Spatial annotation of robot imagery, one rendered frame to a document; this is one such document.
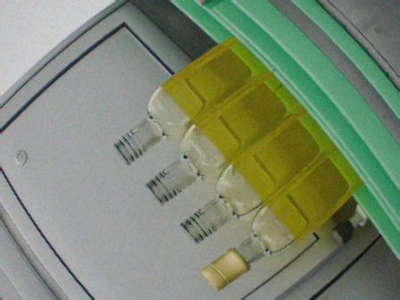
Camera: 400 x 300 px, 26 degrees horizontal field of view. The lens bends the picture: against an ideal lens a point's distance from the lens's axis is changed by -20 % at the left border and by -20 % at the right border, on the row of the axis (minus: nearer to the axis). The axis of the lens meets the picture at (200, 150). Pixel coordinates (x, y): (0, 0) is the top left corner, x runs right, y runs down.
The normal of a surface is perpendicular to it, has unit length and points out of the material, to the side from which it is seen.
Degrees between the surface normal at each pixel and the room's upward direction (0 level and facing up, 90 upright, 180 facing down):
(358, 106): 90
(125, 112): 90
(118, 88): 90
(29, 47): 90
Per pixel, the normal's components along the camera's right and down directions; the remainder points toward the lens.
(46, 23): -0.08, -0.38
